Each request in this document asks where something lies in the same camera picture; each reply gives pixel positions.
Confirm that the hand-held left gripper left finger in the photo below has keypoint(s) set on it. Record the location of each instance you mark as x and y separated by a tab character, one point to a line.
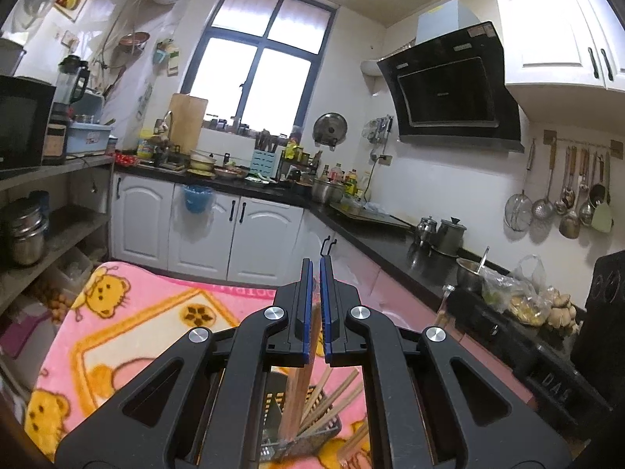
307	303

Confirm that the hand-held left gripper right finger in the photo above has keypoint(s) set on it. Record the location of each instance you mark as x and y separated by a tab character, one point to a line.
326	312

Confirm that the bunch of wooden chopsticks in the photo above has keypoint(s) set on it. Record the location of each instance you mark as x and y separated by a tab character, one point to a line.
332	398

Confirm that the green perforated utensil holder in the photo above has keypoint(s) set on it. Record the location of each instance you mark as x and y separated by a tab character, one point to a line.
312	445

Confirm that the row of hanging kitchen utensils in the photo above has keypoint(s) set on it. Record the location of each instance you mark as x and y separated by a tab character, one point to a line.
569	190

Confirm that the pile of mushrooms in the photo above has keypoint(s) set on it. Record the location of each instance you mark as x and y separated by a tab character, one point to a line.
564	315

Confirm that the black gas stove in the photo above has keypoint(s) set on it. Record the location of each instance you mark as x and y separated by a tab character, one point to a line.
532	361

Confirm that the plastic bag of food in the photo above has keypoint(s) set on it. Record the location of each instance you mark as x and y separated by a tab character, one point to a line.
512	293

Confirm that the metal tray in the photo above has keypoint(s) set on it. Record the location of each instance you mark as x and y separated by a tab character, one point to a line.
371	216

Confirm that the steel cooking pot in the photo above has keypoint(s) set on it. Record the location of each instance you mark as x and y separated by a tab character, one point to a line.
326	190

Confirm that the white base cabinets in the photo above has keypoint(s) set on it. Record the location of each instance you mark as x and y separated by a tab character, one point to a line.
205	239

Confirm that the yellow oil bottle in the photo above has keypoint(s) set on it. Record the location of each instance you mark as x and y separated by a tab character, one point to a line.
351	184

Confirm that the small steel kettle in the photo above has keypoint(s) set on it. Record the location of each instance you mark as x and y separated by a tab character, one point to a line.
426	230

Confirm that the steel pot with spoon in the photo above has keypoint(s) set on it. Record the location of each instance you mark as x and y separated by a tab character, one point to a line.
471	273

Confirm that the spice rack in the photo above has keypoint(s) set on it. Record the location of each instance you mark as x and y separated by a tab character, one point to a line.
302	161

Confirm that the light blue knife block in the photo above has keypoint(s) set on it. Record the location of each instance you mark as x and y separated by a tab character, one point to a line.
266	163

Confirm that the steel pot with lid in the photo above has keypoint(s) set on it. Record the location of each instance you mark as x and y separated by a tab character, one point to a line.
450	237

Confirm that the blue hanging bag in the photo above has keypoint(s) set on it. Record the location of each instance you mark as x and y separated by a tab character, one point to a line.
198	199

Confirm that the pink printed blanket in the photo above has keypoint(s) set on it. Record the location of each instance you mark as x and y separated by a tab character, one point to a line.
146	312

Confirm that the wooden cutting board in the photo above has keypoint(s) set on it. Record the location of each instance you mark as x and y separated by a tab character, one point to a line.
188	124

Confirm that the sink faucet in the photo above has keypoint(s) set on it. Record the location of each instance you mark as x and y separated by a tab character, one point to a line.
167	124

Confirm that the red tomatoes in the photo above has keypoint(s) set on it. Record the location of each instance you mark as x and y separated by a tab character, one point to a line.
126	159

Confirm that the grey shelf unit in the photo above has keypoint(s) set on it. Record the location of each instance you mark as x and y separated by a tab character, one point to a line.
73	224

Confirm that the window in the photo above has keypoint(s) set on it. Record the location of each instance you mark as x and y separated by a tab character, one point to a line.
263	58

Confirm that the black range hood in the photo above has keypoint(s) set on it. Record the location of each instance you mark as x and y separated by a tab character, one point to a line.
454	93

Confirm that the pile of small potatoes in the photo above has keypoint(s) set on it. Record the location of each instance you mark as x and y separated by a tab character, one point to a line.
51	300

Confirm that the light blue dish bin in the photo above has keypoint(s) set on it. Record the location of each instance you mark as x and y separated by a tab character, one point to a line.
88	129

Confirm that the purple plastic basket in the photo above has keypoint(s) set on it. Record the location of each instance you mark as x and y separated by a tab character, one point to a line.
22	337

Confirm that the stacked steel pots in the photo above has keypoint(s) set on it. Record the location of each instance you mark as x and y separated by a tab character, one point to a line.
27	234

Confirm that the hanging copper pan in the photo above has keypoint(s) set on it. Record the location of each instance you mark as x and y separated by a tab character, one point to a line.
133	41

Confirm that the blender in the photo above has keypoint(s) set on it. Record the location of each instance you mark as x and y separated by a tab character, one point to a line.
68	88

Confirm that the black microwave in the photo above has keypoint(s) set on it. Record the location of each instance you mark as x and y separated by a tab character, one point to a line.
22	124

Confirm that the wall socket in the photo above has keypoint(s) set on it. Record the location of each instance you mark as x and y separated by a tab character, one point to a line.
385	159

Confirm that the steel lid on wall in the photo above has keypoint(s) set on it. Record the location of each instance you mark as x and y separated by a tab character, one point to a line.
330	129

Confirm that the white wall cabinet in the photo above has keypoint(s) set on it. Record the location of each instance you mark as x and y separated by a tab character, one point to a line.
551	34

